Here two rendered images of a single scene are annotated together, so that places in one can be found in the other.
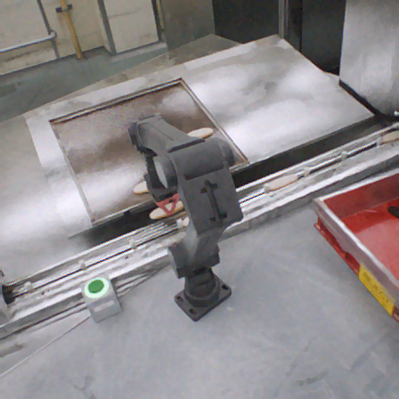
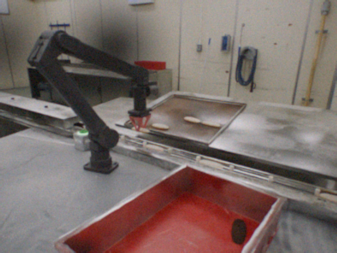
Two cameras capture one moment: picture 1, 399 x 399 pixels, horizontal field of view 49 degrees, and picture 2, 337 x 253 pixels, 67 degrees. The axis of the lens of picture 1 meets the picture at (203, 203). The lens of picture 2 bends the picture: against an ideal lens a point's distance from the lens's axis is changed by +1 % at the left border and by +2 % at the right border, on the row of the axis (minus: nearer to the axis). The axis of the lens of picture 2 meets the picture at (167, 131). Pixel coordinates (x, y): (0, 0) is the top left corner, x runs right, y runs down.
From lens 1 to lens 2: 1.00 m
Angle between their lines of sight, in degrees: 50
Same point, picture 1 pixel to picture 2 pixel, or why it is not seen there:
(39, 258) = not seen: hidden behind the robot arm
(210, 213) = (34, 55)
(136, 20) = not seen: outside the picture
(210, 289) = (95, 157)
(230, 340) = (73, 181)
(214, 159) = (50, 34)
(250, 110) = (254, 130)
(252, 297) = (108, 181)
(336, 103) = (320, 156)
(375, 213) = (225, 213)
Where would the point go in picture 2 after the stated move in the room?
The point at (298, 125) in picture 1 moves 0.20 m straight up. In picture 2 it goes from (269, 149) to (277, 101)
